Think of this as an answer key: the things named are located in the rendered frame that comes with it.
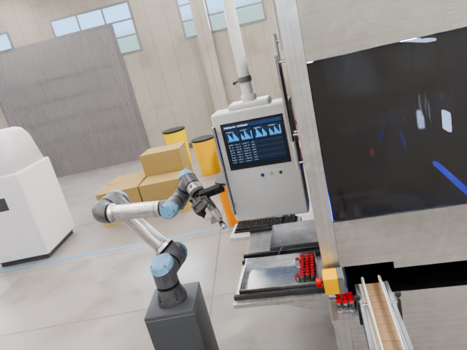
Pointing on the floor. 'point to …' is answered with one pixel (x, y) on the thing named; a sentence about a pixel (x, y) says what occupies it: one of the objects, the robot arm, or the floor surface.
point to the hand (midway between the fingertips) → (220, 219)
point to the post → (310, 145)
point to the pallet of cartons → (153, 176)
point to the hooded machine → (29, 201)
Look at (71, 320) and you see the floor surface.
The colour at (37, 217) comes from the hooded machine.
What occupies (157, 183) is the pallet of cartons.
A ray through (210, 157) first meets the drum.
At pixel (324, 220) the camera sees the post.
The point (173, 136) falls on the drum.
